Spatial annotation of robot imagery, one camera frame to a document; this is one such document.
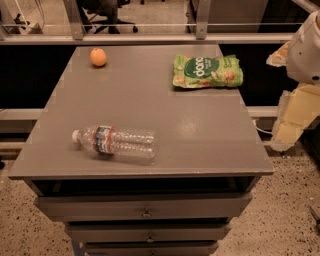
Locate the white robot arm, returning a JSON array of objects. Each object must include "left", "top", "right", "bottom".
[{"left": 266, "top": 11, "right": 320, "bottom": 151}]

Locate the green rice chip bag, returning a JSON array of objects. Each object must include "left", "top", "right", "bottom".
[{"left": 173, "top": 55, "right": 243, "bottom": 89}]

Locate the clear plastic water bottle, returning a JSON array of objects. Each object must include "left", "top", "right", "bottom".
[{"left": 72, "top": 125, "right": 156, "bottom": 159}]

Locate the grey drawer cabinet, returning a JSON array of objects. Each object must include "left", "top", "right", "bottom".
[{"left": 10, "top": 46, "right": 272, "bottom": 256}]

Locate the top grey drawer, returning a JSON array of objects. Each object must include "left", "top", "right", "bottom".
[{"left": 34, "top": 193, "right": 252, "bottom": 222}]

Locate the grey drawer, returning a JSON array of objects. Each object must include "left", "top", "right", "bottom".
[
  {"left": 85, "top": 242, "right": 218, "bottom": 256},
  {"left": 66, "top": 223, "right": 231, "bottom": 243},
  {"left": 34, "top": 193, "right": 252, "bottom": 222}
]

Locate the orange fruit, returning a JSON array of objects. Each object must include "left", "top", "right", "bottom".
[{"left": 90, "top": 48, "right": 107, "bottom": 67}]

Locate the middle grey drawer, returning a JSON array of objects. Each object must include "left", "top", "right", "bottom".
[{"left": 66, "top": 223, "right": 231, "bottom": 243}]

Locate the bottom grey drawer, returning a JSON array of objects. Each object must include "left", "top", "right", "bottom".
[{"left": 85, "top": 242, "right": 218, "bottom": 256}]

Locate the black office chair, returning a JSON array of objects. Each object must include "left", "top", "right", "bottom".
[{"left": 76, "top": 0, "right": 131, "bottom": 34}]

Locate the metal railing frame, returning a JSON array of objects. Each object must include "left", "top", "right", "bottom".
[{"left": 0, "top": 0, "right": 320, "bottom": 46}]

